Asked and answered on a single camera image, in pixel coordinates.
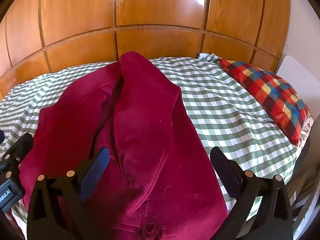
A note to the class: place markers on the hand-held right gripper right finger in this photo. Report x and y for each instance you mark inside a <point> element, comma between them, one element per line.
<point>231,173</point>

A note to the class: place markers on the multicoloured plaid pillow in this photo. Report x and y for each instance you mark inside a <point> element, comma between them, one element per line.
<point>270,92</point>

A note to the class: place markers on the green white checked bedsheet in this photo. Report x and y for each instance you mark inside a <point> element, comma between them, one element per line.
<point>212,100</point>

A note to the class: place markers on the white lace cloth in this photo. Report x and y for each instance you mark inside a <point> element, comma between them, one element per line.
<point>307,128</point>

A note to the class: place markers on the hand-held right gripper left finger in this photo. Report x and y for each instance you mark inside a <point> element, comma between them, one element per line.
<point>96,170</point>

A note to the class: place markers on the wooden wardrobe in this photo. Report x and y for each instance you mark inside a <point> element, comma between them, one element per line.
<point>155,12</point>

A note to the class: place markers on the grey metal frame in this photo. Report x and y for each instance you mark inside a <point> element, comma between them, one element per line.
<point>303,200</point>

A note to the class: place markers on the white panel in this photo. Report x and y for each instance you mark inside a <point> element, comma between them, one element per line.
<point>297,80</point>

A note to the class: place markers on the dark red velvet garment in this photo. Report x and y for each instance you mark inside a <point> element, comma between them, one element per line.
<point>140,120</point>

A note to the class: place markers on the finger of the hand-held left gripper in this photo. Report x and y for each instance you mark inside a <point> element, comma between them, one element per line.
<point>21,146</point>

